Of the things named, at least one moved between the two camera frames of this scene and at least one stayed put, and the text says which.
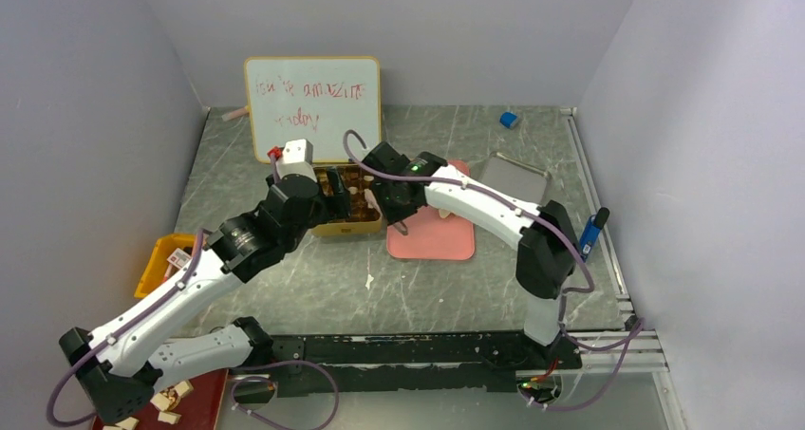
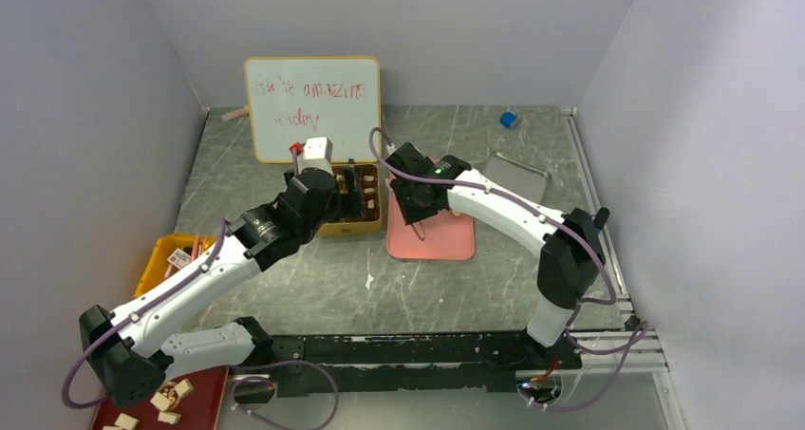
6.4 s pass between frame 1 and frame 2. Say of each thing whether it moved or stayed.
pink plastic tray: stayed
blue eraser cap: stayed
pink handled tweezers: moved
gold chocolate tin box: stayed
